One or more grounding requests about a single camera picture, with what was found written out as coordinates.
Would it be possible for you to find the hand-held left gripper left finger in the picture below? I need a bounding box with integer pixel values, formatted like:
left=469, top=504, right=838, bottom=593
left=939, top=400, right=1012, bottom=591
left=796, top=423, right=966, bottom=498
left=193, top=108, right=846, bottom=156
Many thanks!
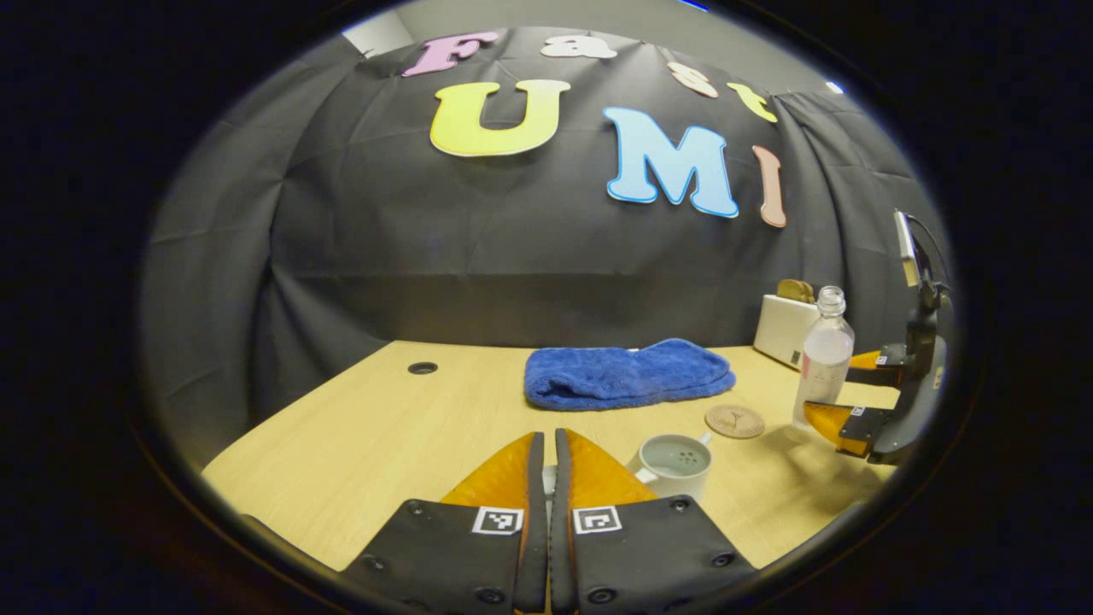
left=342, top=431, right=548, bottom=614

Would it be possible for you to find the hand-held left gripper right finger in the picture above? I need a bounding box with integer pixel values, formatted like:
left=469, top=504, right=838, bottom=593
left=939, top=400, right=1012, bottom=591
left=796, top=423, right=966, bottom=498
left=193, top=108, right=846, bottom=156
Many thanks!
left=551, top=427, right=757, bottom=614

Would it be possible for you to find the clear plastic water bottle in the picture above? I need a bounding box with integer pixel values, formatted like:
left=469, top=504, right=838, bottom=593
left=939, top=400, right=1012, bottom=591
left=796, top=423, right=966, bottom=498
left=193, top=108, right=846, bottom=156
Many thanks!
left=792, top=286, right=856, bottom=431

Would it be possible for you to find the round cork coaster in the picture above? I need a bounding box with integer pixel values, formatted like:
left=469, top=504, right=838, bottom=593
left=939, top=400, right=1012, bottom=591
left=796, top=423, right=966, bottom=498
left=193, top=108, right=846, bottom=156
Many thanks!
left=705, top=404, right=766, bottom=440

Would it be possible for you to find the white teacup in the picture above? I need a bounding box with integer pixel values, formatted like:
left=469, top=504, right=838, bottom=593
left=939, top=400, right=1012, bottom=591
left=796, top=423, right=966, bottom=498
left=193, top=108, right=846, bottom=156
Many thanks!
left=634, top=433, right=714, bottom=503

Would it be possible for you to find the white toaster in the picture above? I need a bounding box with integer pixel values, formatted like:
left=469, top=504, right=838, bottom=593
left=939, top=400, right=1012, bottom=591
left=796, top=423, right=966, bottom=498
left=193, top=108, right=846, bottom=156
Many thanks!
left=753, top=295, right=821, bottom=370

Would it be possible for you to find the blue towel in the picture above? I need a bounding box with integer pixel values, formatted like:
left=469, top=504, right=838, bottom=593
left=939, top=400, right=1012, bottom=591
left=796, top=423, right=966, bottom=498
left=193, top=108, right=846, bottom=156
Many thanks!
left=523, top=338, right=736, bottom=412

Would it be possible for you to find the black backdrop cloth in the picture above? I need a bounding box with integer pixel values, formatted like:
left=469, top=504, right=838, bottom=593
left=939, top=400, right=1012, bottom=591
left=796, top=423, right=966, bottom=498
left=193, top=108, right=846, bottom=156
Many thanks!
left=141, top=26, right=953, bottom=471

